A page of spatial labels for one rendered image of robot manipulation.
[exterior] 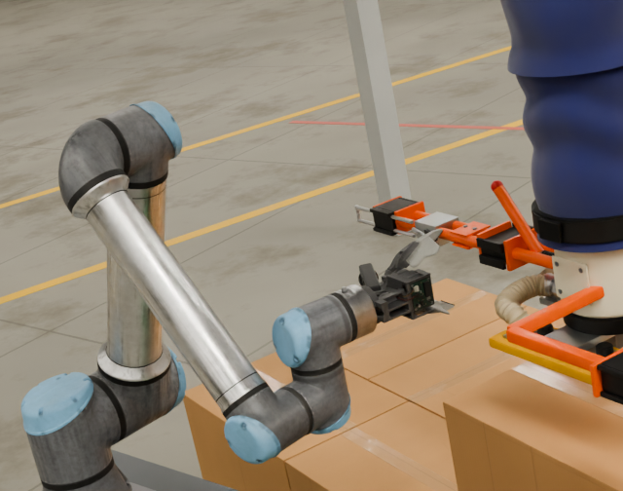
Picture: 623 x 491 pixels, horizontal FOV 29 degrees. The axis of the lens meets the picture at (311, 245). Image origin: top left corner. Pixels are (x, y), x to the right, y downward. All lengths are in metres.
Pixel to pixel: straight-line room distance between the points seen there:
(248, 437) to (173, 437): 2.61
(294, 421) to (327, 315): 0.18
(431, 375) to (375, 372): 0.17
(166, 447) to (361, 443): 1.54
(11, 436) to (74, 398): 2.55
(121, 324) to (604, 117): 1.04
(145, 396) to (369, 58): 3.61
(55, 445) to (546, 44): 1.22
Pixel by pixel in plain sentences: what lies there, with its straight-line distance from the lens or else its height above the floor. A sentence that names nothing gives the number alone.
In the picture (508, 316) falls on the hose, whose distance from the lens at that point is 2.18.
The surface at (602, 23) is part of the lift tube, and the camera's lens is 1.90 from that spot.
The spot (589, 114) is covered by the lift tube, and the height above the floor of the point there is 1.53.
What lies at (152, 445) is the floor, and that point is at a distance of 4.59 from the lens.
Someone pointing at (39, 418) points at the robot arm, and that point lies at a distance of 2.45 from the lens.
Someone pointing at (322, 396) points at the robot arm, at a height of 1.13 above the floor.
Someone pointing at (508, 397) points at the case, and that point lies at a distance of 2.35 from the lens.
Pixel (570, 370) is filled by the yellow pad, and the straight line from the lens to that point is 2.06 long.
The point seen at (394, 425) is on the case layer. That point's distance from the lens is 3.18.
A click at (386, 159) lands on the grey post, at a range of 6.02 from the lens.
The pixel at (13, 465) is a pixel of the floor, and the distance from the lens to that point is 4.76.
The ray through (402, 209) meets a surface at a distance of 2.53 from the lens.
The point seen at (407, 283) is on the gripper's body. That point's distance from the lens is 2.10.
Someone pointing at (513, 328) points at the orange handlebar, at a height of 1.24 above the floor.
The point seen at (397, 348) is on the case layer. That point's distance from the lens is 3.60.
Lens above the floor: 2.04
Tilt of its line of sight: 19 degrees down
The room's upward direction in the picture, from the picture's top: 11 degrees counter-clockwise
